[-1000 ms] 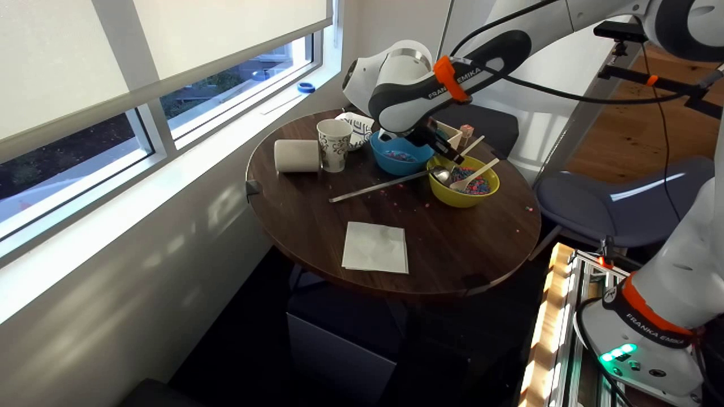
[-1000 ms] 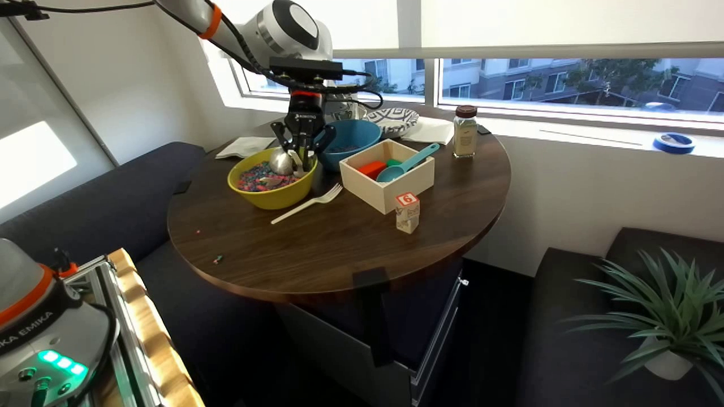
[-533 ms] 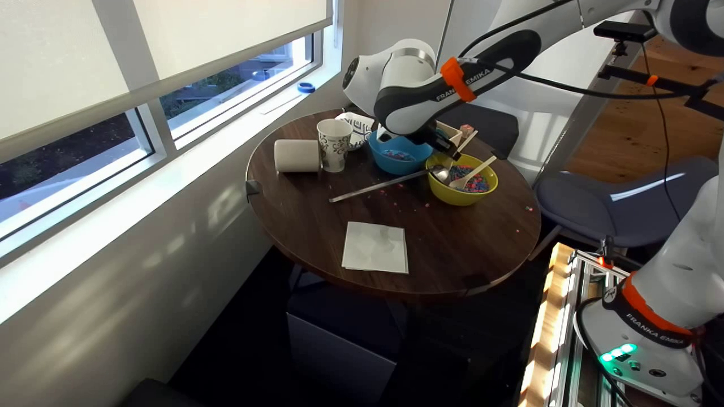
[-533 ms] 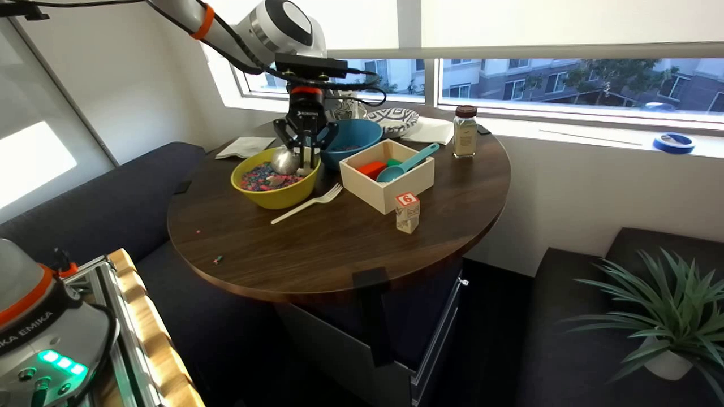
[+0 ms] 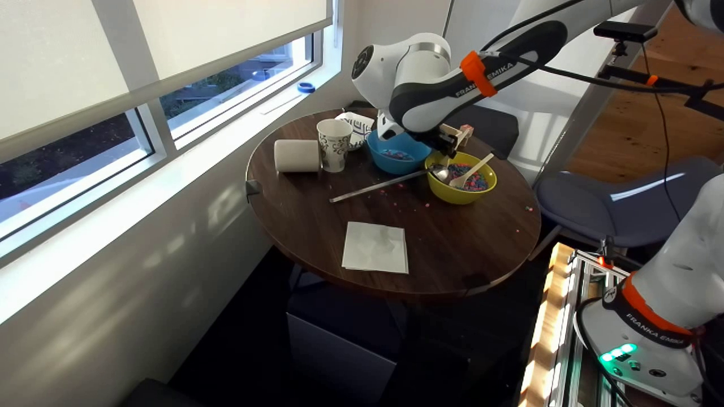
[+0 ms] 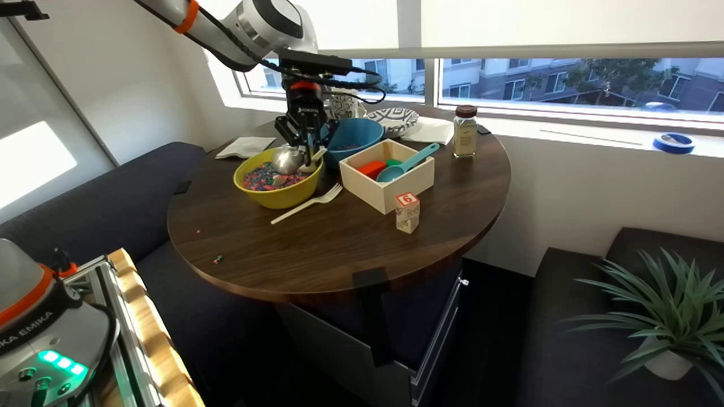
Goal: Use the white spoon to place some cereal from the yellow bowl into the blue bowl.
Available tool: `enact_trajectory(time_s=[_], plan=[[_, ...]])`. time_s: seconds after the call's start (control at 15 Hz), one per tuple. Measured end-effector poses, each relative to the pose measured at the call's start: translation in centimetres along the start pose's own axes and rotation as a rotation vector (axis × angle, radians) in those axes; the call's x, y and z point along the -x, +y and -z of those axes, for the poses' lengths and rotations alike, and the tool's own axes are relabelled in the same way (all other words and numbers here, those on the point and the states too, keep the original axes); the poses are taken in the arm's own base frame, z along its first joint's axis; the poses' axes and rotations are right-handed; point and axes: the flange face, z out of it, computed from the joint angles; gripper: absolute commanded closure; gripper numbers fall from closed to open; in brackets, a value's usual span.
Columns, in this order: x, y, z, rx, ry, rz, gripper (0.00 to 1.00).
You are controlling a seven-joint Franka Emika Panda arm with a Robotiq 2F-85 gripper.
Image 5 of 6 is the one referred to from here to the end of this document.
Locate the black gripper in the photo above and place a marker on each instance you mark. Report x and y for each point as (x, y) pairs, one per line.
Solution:
(432, 140)

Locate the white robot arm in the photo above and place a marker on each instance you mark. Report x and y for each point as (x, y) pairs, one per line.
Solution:
(419, 75)

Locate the blue bowl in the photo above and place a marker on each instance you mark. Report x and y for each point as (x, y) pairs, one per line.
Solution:
(396, 169)

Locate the yellow bowl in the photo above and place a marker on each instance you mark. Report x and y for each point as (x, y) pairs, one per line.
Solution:
(459, 196)

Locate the light wooden box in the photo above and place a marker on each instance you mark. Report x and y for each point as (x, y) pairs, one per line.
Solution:
(450, 136)

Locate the white plastic utensil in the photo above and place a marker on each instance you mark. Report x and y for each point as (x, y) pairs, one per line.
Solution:
(475, 170)

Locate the long wooden stick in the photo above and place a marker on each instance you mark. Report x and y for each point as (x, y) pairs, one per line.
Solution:
(377, 187)

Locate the white paper napkin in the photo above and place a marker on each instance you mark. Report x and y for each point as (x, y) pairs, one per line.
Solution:
(375, 248)

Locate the blue dish on sill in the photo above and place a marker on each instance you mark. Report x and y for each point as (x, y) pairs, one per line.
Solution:
(306, 86)

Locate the white paper towel roll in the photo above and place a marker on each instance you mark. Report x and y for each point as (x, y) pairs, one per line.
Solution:
(294, 157)

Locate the grey blue chair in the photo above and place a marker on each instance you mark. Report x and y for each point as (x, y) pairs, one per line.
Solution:
(602, 212)

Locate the white roller blind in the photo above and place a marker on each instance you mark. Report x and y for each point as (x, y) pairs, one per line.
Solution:
(52, 54)
(226, 30)

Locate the black stereo camera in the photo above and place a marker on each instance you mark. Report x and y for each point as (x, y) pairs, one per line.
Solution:
(625, 32)

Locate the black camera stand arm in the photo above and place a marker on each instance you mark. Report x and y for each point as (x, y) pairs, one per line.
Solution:
(680, 86)

